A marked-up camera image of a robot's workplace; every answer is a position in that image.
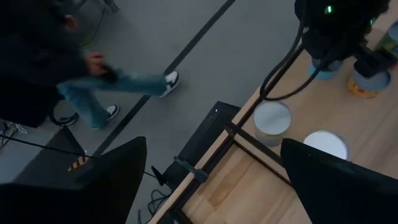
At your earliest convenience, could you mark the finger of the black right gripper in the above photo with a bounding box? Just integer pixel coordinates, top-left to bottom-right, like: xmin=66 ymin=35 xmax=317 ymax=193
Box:
xmin=353 ymin=44 xmax=398 ymax=79

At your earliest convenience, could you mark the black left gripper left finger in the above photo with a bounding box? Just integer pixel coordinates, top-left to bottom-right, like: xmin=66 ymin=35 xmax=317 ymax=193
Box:
xmin=0 ymin=136 xmax=148 ymax=224

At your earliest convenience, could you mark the pale grey tin can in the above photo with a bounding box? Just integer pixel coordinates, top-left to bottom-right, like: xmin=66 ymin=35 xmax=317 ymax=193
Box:
xmin=252 ymin=100 xmax=292 ymax=147

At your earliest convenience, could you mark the person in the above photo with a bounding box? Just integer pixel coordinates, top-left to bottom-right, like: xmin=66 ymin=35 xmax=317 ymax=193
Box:
xmin=0 ymin=0 xmax=181 ymax=130

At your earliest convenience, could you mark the pale blue mixed fruit can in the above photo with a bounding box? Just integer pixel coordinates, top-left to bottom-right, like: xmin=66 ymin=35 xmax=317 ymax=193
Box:
xmin=308 ymin=58 xmax=343 ymax=81

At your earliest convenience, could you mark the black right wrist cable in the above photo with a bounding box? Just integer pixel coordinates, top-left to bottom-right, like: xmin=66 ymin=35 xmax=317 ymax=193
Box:
xmin=259 ymin=0 xmax=332 ymax=102

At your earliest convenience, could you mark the long black floor cable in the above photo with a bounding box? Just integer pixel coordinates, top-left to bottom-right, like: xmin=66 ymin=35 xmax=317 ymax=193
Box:
xmin=0 ymin=133 xmax=101 ymax=160

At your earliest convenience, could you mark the grey table clamp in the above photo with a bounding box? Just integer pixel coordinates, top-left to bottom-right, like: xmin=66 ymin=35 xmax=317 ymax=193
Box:
xmin=173 ymin=155 xmax=210 ymax=184

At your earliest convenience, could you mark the yellow-sided tin can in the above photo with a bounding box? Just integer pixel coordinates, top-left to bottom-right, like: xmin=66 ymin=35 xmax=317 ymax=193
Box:
xmin=303 ymin=129 xmax=349 ymax=161

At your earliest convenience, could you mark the black cable coil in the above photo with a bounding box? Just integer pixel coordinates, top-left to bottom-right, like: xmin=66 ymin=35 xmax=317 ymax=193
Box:
xmin=49 ymin=104 xmax=79 ymax=128

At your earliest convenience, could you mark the black computer box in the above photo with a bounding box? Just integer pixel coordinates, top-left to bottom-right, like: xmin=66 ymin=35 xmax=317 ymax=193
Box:
xmin=161 ymin=101 xmax=242 ymax=190

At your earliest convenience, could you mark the green spaghetti sauce can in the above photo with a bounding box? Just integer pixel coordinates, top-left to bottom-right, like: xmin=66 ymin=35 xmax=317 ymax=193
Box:
xmin=374 ymin=21 xmax=398 ymax=58

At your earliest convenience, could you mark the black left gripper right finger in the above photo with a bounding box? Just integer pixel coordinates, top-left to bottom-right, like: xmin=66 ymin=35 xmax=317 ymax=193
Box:
xmin=279 ymin=138 xmax=398 ymax=224

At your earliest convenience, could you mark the black hazard-striped floor mat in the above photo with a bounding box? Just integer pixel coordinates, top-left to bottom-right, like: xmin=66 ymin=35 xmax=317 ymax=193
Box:
xmin=12 ymin=124 xmax=105 ymax=191

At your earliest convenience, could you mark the black aluminium rig frame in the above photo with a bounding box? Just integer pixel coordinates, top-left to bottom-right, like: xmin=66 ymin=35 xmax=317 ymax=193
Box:
xmin=149 ymin=43 xmax=307 ymax=224

